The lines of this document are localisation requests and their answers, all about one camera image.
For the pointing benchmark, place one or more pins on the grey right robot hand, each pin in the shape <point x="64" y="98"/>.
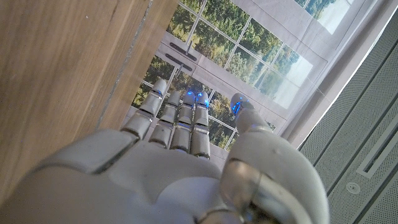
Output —
<point x="140" y="180"/>

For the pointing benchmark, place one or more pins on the long ceiling vent slot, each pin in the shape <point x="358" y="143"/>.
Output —
<point x="377" y="149"/>

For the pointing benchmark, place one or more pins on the round grey ceiling fixture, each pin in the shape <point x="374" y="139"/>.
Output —
<point x="353" y="188"/>

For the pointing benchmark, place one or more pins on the printed window backdrop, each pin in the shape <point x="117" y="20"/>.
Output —
<point x="248" y="46"/>

